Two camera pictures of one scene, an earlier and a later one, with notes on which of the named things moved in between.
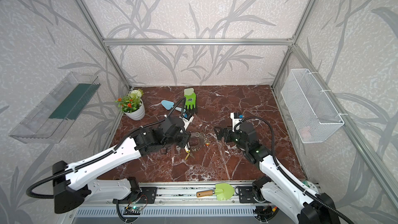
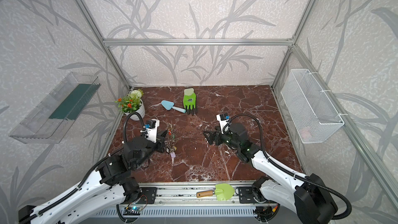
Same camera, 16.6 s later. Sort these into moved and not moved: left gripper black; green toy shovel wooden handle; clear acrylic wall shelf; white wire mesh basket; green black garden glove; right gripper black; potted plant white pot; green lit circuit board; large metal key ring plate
Moved: left gripper black; large metal key ring plate; right gripper black
Not moved: green lit circuit board; green black garden glove; green toy shovel wooden handle; potted plant white pot; white wire mesh basket; clear acrylic wall shelf
